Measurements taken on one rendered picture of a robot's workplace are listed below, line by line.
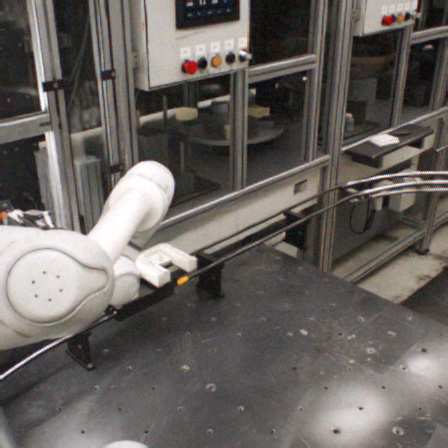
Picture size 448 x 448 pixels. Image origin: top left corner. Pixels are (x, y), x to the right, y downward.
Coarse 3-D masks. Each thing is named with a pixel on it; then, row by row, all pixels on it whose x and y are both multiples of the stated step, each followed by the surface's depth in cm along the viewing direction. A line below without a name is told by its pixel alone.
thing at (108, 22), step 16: (112, 0) 151; (112, 16) 153; (112, 32) 154; (112, 48) 156; (112, 64) 158; (112, 80) 159; (112, 96) 161; (112, 112) 162; (112, 128) 164; (112, 144) 166; (48, 160) 172; (48, 176) 175; (48, 192) 179; (32, 208) 195; (48, 208) 182; (0, 352) 182; (16, 352) 186
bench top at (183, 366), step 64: (256, 256) 217; (128, 320) 182; (192, 320) 182; (256, 320) 182; (320, 320) 182; (384, 320) 182; (0, 384) 156; (64, 384) 156; (128, 384) 156; (192, 384) 156; (256, 384) 157; (320, 384) 157; (384, 384) 157
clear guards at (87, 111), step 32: (0, 0) 131; (32, 0) 136; (64, 0) 142; (96, 0) 148; (0, 32) 134; (32, 32) 139; (64, 32) 145; (96, 32) 151; (0, 64) 136; (32, 64) 142; (64, 64) 147; (96, 64) 154; (0, 96) 139; (32, 96) 144; (64, 96) 150; (96, 96) 157; (0, 128) 141; (32, 128) 147; (96, 128) 160; (96, 160) 164; (96, 192) 167; (96, 224) 171
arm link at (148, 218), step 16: (128, 176) 115; (144, 176) 115; (160, 176) 115; (112, 192) 112; (128, 192) 103; (144, 192) 106; (160, 192) 114; (112, 208) 97; (128, 208) 98; (144, 208) 102; (160, 208) 113; (112, 224) 92; (128, 224) 95; (144, 224) 111; (96, 240) 87; (112, 240) 89; (128, 240) 95; (144, 240) 117; (112, 256) 88
